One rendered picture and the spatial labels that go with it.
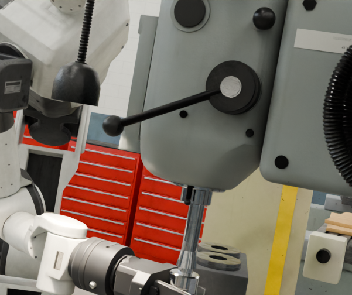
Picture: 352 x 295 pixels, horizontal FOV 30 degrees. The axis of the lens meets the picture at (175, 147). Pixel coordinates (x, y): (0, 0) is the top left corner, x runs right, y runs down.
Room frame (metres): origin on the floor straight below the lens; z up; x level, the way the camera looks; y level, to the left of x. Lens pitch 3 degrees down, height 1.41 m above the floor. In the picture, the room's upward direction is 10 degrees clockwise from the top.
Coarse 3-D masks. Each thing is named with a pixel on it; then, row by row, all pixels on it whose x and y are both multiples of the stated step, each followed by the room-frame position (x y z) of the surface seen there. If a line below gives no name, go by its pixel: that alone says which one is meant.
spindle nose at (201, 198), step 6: (186, 192) 0.97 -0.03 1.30; (192, 192) 0.96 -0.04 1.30; (198, 192) 0.96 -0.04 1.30; (204, 192) 0.96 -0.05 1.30; (210, 192) 0.97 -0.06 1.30; (180, 198) 0.98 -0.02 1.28; (192, 198) 0.96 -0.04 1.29; (198, 198) 0.96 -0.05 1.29; (204, 198) 0.96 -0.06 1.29; (210, 198) 0.97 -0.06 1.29; (198, 204) 0.96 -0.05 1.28; (204, 204) 0.96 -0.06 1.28; (210, 204) 0.98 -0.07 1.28
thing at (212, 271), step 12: (204, 252) 1.25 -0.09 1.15; (216, 252) 1.28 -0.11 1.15; (228, 252) 1.29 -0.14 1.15; (240, 252) 1.31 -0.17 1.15; (204, 264) 1.19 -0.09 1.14; (216, 264) 1.18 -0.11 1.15; (228, 264) 1.18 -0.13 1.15; (240, 264) 1.21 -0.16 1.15; (204, 276) 1.16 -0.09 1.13; (216, 276) 1.16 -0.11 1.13; (228, 276) 1.16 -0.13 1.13; (240, 276) 1.16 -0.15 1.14; (216, 288) 1.16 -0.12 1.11; (228, 288) 1.16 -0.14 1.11; (240, 288) 1.16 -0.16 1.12
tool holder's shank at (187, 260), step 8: (192, 208) 0.97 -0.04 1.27; (200, 208) 0.97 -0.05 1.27; (192, 216) 0.97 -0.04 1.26; (200, 216) 0.97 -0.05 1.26; (192, 224) 0.97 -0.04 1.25; (200, 224) 0.98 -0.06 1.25; (184, 232) 0.98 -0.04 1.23; (192, 232) 0.97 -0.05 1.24; (184, 240) 0.98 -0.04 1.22; (192, 240) 0.97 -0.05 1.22; (184, 248) 0.97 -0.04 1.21; (192, 248) 0.97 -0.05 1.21; (184, 256) 0.97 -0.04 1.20; (192, 256) 0.97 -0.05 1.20; (176, 264) 0.98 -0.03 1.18; (184, 264) 0.97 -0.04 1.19; (192, 264) 0.97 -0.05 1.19; (184, 272) 0.97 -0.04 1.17; (192, 272) 0.98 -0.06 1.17
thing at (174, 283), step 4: (168, 280) 0.98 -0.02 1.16; (172, 280) 0.97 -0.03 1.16; (172, 284) 0.97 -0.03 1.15; (176, 284) 0.96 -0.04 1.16; (180, 284) 0.96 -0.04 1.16; (184, 284) 0.96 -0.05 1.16; (188, 284) 0.96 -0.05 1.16; (192, 284) 0.96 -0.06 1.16; (196, 284) 0.97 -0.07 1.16; (180, 288) 0.96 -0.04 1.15; (184, 288) 0.96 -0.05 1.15; (188, 288) 0.96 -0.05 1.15; (192, 288) 0.96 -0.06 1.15; (196, 288) 0.97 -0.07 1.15; (188, 292) 0.96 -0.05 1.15; (192, 292) 0.96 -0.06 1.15; (196, 292) 0.97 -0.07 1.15
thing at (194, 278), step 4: (172, 272) 0.97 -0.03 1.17; (176, 272) 0.97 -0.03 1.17; (172, 276) 0.97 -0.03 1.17; (176, 276) 0.96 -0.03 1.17; (180, 276) 0.96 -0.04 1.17; (184, 276) 0.96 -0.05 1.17; (188, 276) 0.96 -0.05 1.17; (192, 276) 0.97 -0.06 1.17; (196, 276) 0.97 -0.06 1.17; (176, 280) 0.96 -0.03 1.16; (180, 280) 0.96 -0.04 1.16; (184, 280) 0.96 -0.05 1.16; (188, 280) 0.96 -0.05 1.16; (192, 280) 0.96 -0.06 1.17; (196, 280) 0.97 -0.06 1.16
